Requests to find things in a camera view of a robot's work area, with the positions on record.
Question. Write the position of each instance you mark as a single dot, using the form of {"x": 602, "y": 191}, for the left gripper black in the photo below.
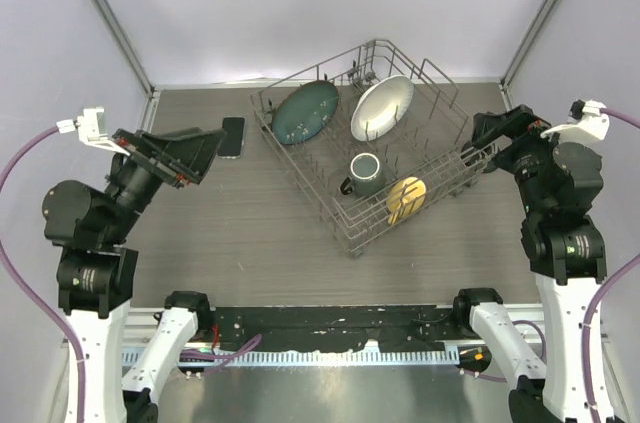
{"x": 192, "y": 151}

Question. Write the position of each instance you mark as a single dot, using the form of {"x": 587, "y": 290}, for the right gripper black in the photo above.
{"x": 521, "y": 123}

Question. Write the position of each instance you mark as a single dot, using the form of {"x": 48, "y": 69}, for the black smartphone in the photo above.
{"x": 232, "y": 145}

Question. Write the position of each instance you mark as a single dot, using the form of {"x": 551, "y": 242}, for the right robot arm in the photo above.
{"x": 558, "y": 175}

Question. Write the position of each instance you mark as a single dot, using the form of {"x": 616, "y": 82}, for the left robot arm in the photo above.
{"x": 96, "y": 270}

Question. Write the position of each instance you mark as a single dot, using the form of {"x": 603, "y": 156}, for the teal ceramic plate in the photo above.
{"x": 305, "y": 112}

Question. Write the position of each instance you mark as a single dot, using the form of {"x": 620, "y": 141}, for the dark green mug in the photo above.
{"x": 366, "y": 176}

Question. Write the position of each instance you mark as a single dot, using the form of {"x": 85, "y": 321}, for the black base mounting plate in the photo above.
{"x": 337, "y": 329}

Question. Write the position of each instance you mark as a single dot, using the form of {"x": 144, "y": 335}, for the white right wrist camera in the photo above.
{"x": 587, "y": 124}

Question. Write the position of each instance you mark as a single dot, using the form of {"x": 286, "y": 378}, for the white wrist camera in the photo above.
{"x": 92, "y": 130}
{"x": 587, "y": 124}

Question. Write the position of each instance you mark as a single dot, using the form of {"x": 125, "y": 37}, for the grey wire dish rack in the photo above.
{"x": 425, "y": 143}

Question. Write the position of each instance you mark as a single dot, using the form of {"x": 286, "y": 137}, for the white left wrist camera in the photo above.
{"x": 92, "y": 130}

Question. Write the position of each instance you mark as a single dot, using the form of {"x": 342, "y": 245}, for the white slotted cable duct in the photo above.
{"x": 369, "y": 356}

